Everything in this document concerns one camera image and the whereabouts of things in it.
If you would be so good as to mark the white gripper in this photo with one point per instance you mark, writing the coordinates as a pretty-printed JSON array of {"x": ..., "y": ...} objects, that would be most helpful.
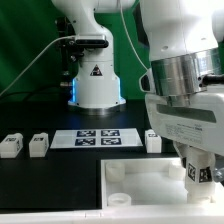
[{"x": 201, "y": 125}]

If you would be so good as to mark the white square tabletop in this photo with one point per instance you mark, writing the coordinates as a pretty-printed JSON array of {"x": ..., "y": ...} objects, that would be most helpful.
[{"x": 141, "y": 182}]

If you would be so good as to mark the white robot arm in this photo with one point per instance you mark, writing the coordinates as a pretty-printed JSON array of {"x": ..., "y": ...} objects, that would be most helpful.
[{"x": 185, "y": 93}]

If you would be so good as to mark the white L-shaped obstacle fence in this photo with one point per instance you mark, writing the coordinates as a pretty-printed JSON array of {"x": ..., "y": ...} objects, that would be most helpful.
[{"x": 151, "y": 214}]

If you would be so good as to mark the white tag sheet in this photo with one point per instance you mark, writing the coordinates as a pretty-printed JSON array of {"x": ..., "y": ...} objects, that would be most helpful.
[{"x": 96, "y": 138}]

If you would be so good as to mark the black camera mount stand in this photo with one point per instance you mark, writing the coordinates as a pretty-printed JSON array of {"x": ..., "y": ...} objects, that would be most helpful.
[{"x": 70, "y": 52}]

